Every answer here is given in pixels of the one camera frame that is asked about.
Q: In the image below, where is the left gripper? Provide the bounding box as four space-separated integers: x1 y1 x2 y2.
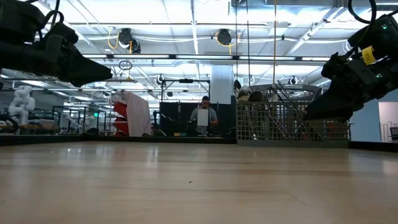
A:
0 39 114 88

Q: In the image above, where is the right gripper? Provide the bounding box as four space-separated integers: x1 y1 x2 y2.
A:
302 51 398 123

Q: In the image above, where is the silver table knife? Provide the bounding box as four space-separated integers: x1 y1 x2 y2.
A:
275 80 294 101

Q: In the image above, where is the red and white board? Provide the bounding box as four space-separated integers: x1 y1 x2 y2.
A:
112 89 152 138

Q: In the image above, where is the grey mesh cutlery basket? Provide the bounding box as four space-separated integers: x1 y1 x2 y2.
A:
235 81 352 148

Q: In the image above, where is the person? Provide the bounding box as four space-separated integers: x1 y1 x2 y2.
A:
189 95 220 136

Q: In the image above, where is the white rectangular sign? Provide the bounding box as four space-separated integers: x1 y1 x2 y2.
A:
197 108 210 127

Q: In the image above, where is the black metal frame rack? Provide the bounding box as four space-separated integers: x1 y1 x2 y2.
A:
52 105 108 135

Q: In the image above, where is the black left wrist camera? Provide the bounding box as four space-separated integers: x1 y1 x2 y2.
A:
41 21 80 57

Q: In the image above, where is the black ceiling cable reel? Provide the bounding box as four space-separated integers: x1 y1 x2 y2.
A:
117 27 142 54
216 27 233 47

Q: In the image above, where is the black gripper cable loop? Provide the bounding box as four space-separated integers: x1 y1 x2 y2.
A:
36 0 65 42
347 0 398 58

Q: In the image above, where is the black gantry frame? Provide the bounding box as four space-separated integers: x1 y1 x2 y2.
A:
160 78 211 103

